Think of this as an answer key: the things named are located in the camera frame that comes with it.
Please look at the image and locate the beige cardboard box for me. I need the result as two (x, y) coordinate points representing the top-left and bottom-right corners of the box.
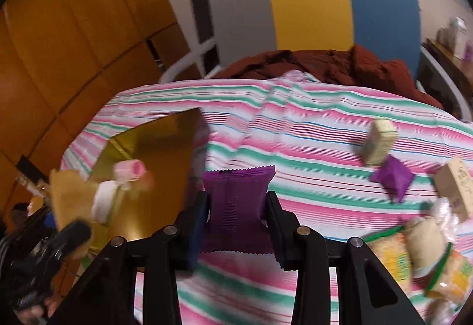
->
(433, 156), (473, 222)

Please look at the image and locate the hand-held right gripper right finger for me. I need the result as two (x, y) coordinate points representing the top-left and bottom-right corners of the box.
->
(265, 191), (426, 325)

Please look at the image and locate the person's left hand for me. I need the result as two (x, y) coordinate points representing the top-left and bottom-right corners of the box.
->
(15, 301), (50, 325)

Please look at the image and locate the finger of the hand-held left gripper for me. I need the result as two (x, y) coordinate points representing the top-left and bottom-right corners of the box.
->
(52, 220), (93, 257)

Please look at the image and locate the large purple snack packet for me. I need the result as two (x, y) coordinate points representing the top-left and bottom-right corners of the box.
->
(201, 166), (277, 255)

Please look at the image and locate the clear plastic bag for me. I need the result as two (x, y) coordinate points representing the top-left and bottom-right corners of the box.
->
(429, 197), (461, 237)

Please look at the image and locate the small purple snack packet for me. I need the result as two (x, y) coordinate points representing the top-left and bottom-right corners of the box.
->
(370, 156), (415, 204)

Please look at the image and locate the pink green striped cloth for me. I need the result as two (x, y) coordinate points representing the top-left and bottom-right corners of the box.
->
(59, 70), (473, 325)

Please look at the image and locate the white foam block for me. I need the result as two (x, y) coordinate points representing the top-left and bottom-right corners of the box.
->
(91, 180), (119, 225)

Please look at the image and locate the wooden side desk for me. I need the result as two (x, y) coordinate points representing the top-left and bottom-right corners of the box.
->
(425, 37), (473, 91)

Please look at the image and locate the beige rice cracker packet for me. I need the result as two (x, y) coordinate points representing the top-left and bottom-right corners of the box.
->
(403, 216), (448, 277)

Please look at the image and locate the grey yellow blue headboard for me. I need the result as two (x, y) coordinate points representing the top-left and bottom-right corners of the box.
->
(159, 0), (470, 119)

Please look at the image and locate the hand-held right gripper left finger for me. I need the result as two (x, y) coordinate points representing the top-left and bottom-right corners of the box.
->
(46, 191), (210, 325)

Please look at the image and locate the gold metal tray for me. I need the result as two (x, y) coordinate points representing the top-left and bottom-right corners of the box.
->
(79, 107), (212, 267)

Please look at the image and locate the white plastic bag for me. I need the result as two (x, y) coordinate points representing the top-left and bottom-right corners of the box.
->
(438, 17), (473, 60)

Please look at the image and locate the wooden wardrobe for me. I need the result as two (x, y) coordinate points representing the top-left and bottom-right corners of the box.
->
(0, 0), (203, 237)

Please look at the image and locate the orange rice cracker packet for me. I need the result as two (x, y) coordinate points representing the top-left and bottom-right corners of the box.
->
(364, 229), (413, 292)

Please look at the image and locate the green cardboard box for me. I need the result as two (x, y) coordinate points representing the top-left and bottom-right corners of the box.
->
(359, 119), (399, 168)

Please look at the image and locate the tan paper packet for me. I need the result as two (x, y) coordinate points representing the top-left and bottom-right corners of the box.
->
(49, 169), (95, 261)

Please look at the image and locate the dark red jacket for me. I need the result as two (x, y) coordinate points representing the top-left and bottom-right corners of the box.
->
(214, 44), (445, 110)

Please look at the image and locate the yellow green rice cracker packet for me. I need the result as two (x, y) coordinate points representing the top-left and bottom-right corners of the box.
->
(425, 247), (473, 305)

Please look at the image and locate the pink wafer packet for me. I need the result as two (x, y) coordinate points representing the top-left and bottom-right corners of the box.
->
(113, 160), (145, 184)

